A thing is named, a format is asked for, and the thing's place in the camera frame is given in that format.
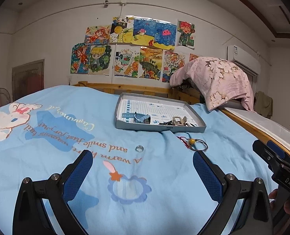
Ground person's right hand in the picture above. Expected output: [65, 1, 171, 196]
[268, 187, 290, 227]

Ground olive hanging garment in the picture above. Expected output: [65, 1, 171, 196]
[254, 91, 273, 119]

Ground beige hair claw clip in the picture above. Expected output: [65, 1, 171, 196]
[172, 116, 187, 126]

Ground light blue printed bedsheet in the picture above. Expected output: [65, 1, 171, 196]
[0, 85, 277, 234]

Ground grey cardboard tray box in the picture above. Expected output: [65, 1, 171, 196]
[115, 93, 207, 133]

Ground pink floral blanket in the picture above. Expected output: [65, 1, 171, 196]
[169, 57, 254, 111]

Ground light blue smart watch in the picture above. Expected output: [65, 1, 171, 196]
[122, 112, 151, 124]

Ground white air conditioner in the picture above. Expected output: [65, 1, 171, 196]
[227, 45, 261, 76]

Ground colourful children's drawings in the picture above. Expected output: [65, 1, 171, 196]
[70, 15, 197, 83]

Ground brown hair tie yellow bead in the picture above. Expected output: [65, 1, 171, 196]
[187, 138, 208, 152]

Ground wooden bed frame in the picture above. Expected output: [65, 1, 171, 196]
[75, 81, 290, 156]

